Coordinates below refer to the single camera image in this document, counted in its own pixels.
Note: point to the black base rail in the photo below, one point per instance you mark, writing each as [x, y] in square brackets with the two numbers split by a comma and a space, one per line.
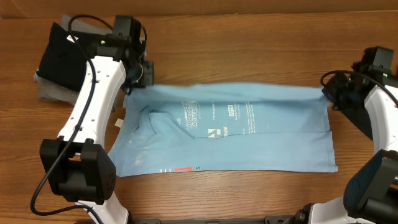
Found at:
[211, 220]

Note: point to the folded grey garment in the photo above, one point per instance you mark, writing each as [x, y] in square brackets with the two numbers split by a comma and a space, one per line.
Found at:
[51, 91]

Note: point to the folded black garment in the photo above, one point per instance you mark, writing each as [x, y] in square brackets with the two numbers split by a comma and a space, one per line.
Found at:
[62, 62]

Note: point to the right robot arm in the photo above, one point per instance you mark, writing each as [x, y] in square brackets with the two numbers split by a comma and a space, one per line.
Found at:
[367, 96]

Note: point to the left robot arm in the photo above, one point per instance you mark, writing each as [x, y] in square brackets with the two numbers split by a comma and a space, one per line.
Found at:
[76, 165]

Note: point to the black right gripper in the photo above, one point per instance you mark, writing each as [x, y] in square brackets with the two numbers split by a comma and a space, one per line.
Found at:
[337, 92]

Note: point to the light blue printed t-shirt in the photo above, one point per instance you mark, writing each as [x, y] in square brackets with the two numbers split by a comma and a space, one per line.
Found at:
[228, 126]

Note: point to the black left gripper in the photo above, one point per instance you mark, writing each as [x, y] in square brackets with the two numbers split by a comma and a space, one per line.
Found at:
[148, 78]

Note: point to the dark navy garment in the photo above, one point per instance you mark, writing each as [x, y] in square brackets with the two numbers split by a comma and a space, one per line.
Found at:
[360, 118]

